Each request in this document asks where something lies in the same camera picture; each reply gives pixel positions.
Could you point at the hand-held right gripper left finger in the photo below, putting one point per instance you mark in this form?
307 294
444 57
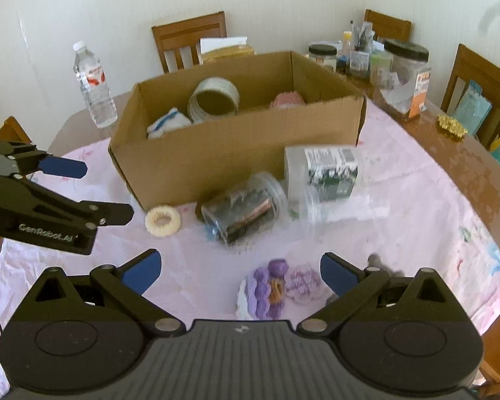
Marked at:
143 271

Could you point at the clear jar dark contents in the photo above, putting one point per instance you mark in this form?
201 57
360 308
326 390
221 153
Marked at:
241 212

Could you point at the dark purple crochet ball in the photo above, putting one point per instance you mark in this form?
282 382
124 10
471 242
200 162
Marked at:
278 267

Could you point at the pink tablecloth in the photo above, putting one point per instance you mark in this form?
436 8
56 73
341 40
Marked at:
421 216

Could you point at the pen holder with pens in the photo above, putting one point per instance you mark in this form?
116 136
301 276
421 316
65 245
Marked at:
360 62

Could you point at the clear tape roll green print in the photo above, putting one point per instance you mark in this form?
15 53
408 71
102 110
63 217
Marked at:
214 83

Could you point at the teal packet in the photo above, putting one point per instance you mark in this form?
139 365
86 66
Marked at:
473 108

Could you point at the yellow lid bottle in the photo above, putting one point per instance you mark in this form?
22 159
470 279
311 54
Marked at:
347 48

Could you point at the white knitted glove blue stripe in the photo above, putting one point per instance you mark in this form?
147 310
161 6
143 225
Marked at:
168 124

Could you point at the clear plastic jar white lid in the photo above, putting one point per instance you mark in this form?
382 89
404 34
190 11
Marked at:
325 175

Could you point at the purple white crochet piece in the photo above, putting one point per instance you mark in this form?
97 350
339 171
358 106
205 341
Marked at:
258 296

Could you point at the small jar black lid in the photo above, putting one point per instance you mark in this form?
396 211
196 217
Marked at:
321 58

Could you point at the green lid jar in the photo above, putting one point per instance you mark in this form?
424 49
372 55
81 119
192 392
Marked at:
379 68

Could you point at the large clear jar black lid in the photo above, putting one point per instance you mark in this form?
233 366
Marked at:
404 79

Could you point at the tissue box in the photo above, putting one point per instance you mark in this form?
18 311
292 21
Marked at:
229 53

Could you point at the lilac crochet flower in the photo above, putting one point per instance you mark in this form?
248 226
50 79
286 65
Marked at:
302 283

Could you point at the cardboard box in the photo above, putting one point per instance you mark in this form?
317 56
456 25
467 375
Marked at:
233 150

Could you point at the wooden desktop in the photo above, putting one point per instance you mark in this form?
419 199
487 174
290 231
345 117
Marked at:
462 162

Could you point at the plastic water bottle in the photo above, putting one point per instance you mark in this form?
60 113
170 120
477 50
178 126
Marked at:
96 91

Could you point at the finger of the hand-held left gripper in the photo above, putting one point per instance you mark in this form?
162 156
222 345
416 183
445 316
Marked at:
108 212
64 168

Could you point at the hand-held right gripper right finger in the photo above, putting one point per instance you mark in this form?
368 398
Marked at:
337 273

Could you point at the ribbed knitted cloth roll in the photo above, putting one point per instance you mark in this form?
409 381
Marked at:
287 100

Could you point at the gold coaster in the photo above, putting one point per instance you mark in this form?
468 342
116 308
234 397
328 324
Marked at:
452 127

